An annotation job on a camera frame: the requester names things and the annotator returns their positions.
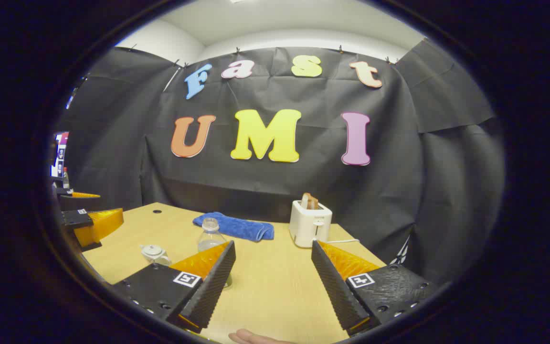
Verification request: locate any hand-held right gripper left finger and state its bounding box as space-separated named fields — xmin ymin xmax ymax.
xmin=112 ymin=240 xmax=236 ymax=334

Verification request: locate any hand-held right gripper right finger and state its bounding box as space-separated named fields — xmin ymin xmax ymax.
xmin=311 ymin=240 xmax=440 ymax=337

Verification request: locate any clear water bottle green label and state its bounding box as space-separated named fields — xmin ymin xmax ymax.
xmin=198 ymin=218 xmax=233 ymax=289

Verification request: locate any white ceramic teacup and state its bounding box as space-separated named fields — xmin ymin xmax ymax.
xmin=140 ymin=248 xmax=173 ymax=267

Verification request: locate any computer monitor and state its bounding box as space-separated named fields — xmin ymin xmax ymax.
xmin=51 ymin=131 xmax=69 ymax=178

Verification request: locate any blue towel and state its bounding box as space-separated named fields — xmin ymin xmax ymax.
xmin=193 ymin=212 xmax=275 ymax=242

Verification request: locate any white toaster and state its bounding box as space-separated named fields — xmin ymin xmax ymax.
xmin=289 ymin=200 xmax=333 ymax=248

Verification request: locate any black backdrop cloth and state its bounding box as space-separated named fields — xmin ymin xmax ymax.
xmin=55 ymin=38 xmax=505 ymax=287

